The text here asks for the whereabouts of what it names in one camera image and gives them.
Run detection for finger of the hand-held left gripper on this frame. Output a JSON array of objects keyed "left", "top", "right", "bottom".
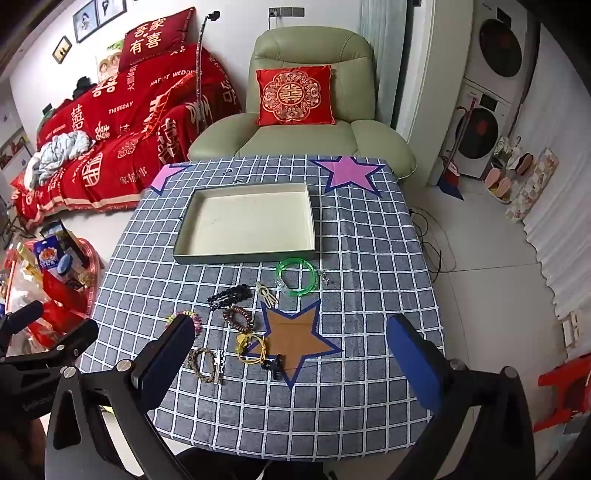
[
  {"left": 0, "top": 300, "right": 44, "bottom": 344},
  {"left": 0, "top": 318, "right": 100, "bottom": 376}
]

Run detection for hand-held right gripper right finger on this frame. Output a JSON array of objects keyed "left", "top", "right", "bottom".
[{"left": 387, "top": 315, "right": 536, "bottom": 480}]

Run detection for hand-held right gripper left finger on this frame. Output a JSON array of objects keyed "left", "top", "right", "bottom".
[{"left": 44, "top": 315, "right": 195, "bottom": 480}]

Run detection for pink yellow coil hair tie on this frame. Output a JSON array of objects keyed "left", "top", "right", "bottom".
[{"left": 166, "top": 310, "right": 204, "bottom": 335}]

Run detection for black bead bracelet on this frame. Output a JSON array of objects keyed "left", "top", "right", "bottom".
[{"left": 207, "top": 285, "right": 254, "bottom": 310}]

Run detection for brown coil hair tie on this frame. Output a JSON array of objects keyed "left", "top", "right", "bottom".
[{"left": 223, "top": 305, "right": 254, "bottom": 333}]

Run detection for black hair claw clip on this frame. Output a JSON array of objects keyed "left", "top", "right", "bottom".
[{"left": 261, "top": 353, "right": 286, "bottom": 381}]

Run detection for green translucent bangle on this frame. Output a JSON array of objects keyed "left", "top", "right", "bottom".
[{"left": 276, "top": 257, "right": 319, "bottom": 296}]

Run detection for cream shallow tray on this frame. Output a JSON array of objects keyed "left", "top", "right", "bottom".
[{"left": 172, "top": 181, "right": 319, "bottom": 265}]

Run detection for red gift basket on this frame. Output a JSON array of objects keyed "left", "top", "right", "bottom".
[{"left": 9, "top": 222, "right": 105, "bottom": 352}]

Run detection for blue snack packet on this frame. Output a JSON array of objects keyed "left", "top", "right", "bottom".
[{"left": 32, "top": 237, "right": 63, "bottom": 278}]

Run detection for blue-grey checked tablecloth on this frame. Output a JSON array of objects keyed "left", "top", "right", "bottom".
[{"left": 76, "top": 154, "right": 446, "bottom": 462}]

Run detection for brown star patch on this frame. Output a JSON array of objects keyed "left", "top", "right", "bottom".
[{"left": 244, "top": 298, "right": 343, "bottom": 389}]

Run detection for red plastic stool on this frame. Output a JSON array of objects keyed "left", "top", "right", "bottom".
[{"left": 533, "top": 353, "right": 591, "bottom": 432}]

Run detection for white power strip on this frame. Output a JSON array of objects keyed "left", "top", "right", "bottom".
[{"left": 561, "top": 311, "right": 583, "bottom": 349}]

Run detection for small framed photo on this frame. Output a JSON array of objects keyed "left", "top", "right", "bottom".
[{"left": 0, "top": 127, "right": 26, "bottom": 169}]

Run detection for grey white blanket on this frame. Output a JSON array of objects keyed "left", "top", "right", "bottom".
[{"left": 25, "top": 130, "right": 95, "bottom": 188}]

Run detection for broom with blue dustpan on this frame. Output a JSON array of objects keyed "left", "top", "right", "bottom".
[{"left": 436, "top": 104, "right": 476, "bottom": 201}]

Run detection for white curtain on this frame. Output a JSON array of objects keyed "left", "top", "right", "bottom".
[{"left": 508, "top": 28, "right": 591, "bottom": 324}]

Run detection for dark clothing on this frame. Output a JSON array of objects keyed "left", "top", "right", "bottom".
[{"left": 71, "top": 76, "right": 95, "bottom": 100}]

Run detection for white washing machine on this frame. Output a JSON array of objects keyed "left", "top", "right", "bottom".
[{"left": 438, "top": 78, "right": 525, "bottom": 178}]

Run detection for pale green armchair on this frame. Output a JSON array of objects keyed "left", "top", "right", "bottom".
[{"left": 187, "top": 25, "right": 416, "bottom": 183}]

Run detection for leaning photo print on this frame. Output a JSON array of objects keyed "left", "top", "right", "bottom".
[{"left": 96, "top": 44, "right": 124, "bottom": 86}]

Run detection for red embroidered cushion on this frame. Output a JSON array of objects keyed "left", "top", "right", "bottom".
[{"left": 255, "top": 65, "right": 335, "bottom": 126}]

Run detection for silver floor stand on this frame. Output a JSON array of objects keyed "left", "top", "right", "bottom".
[{"left": 194, "top": 10, "right": 221, "bottom": 125}]

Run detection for red printed pillow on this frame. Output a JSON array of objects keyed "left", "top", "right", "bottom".
[{"left": 117, "top": 7, "right": 197, "bottom": 72}]

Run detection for white tumble dryer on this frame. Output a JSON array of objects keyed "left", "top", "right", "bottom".
[{"left": 464, "top": 0, "right": 541, "bottom": 104}]

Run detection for braided bracelet with metal clasp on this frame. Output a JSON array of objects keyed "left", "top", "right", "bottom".
[{"left": 185, "top": 347, "right": 225, "bottom": 385}]

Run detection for beige knotted hair tie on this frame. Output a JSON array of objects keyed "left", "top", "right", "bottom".
[{"left": 255, "top": 281, "right": 280, "bottom": 306}]

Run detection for black floor cables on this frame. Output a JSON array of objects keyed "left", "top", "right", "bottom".
[{"left": 409, "top": 208, "right": 458, "bottom": 278}]

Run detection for small black picture frame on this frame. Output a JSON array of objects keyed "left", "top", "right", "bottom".
[{"left": 52, "top": 36, "right": 73, "bottom": 64}]

